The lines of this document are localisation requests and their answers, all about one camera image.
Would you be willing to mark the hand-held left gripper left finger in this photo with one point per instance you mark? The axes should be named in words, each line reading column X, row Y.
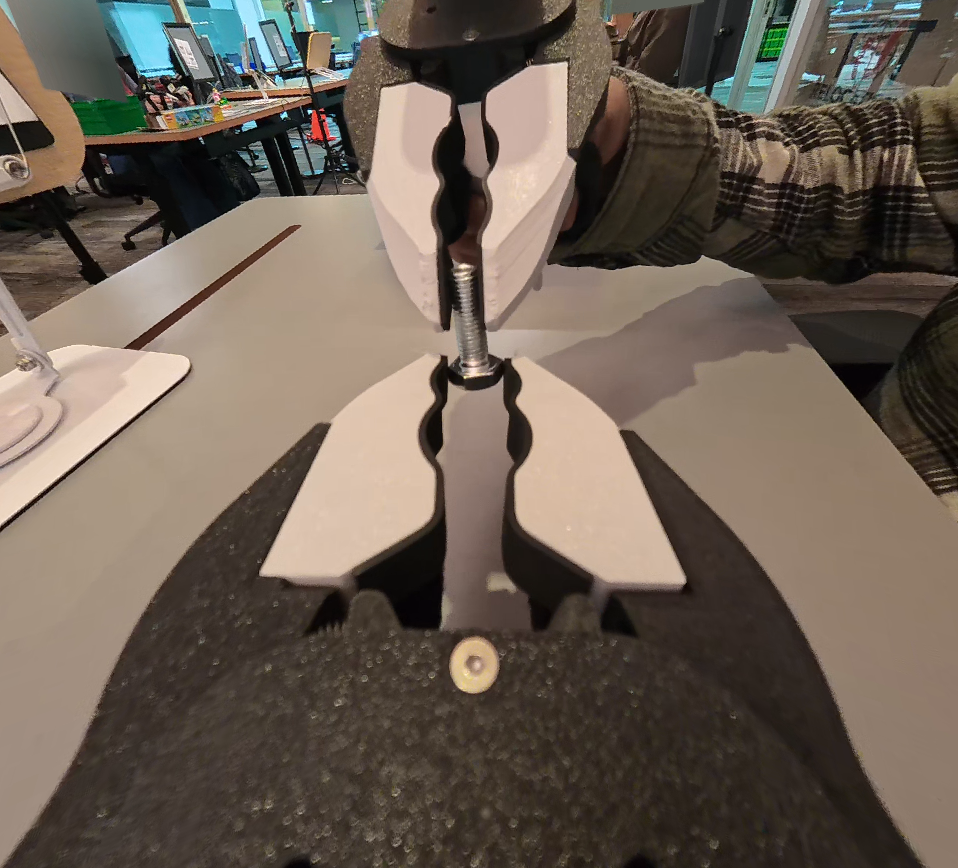
column 359, row 494

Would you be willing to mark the colourful toy box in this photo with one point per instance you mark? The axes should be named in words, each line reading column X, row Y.
column 191, row 117

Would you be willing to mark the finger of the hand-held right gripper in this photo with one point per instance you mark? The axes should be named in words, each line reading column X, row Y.
column 531, row 157
column 404, row 172

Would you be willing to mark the black cabinet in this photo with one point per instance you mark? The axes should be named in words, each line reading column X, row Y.
column 722, row 22

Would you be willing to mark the black office chair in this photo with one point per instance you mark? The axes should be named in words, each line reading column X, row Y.
column 194, row 187

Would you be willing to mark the orange traffic cone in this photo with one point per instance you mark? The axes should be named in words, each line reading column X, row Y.
column 322, row 126

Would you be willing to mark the black computer monitor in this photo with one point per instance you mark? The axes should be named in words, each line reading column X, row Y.
column 188, row 52
column 275, row 45

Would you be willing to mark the silver hex nut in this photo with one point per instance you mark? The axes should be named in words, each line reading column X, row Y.
column 479, row 375

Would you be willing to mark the wooden office desk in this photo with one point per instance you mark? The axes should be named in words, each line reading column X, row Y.
column 224, row 120

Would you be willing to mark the person's right hand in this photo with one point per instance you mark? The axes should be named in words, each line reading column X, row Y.
column 610, row 120

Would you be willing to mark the stack of green bins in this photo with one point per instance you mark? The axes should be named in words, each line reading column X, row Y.
column 108, row 116

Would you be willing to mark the person's plaid shirt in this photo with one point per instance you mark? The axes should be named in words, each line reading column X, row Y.
column 928, row 404

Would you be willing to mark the person's right forearm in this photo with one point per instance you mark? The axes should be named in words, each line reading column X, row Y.
column 786, row 187

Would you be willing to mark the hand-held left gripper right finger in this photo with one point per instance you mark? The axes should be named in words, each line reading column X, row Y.
column 584, row 494

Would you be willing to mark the silver hex bolt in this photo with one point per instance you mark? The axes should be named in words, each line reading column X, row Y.
column 471, row 314

